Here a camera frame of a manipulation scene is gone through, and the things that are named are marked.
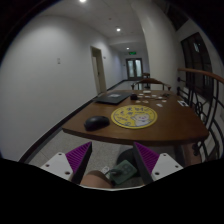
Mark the green exit sign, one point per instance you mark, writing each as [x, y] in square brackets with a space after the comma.
[132, 53]

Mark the dark window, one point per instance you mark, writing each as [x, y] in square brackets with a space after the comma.
[196, 56]

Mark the black computer mouse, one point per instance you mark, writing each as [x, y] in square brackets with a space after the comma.
[96, 122]

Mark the green patterned shoe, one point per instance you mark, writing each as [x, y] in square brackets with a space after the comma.
[122, 172]

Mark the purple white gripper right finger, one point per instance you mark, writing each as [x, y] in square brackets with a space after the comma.
[153, 166]

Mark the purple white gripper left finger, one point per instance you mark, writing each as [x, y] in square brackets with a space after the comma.
[70, 166]

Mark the stair railing with wooden handrail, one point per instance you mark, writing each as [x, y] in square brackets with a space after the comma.
[210, 111]

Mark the open side doorway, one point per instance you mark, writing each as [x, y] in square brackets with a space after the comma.
[98, 69]

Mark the glass double door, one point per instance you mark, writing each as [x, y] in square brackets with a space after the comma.
[134, 68]

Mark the dark closed laptop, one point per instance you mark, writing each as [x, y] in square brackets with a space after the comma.
[112, 98]

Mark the wooden chair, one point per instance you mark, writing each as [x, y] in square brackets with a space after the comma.
[150, 81]

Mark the white card on table edge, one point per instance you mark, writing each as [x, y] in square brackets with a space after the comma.
[182, 103]

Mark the small black round object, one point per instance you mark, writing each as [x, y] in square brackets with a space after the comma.
[133, 97]

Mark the round yellow cartoon mouse pad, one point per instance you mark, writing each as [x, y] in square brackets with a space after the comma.
[134, 117]

